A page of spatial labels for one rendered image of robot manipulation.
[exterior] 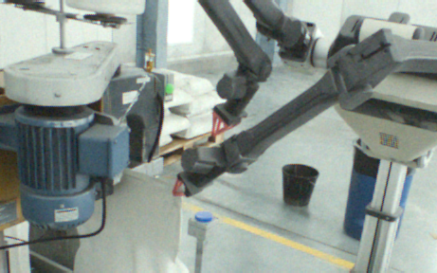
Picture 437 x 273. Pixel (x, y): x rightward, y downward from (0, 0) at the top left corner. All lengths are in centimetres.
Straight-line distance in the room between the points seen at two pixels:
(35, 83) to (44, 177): 19
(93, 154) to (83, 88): 13
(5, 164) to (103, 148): 28
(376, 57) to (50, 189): 70
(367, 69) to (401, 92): 43
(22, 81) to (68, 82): 8
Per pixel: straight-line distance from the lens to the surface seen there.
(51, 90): 106
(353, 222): 362
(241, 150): 123
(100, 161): 111
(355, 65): 104
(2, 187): 131
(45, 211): 117
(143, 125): 157
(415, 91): 144
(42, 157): 113
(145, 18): 749
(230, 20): 125
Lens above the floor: 165
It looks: 21 degrees down
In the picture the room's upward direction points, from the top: 7 degrees clockwise
